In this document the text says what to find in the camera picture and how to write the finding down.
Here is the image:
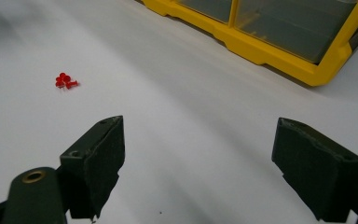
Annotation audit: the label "yellow black organizer cabinet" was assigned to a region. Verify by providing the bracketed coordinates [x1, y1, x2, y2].
[141, 0, 358, 88]

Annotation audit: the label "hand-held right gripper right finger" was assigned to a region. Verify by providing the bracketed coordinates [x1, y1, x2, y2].
[271, 117, 358, 224]

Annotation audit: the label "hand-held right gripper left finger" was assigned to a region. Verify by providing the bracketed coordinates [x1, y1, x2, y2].
[57, 115, 126, 220]

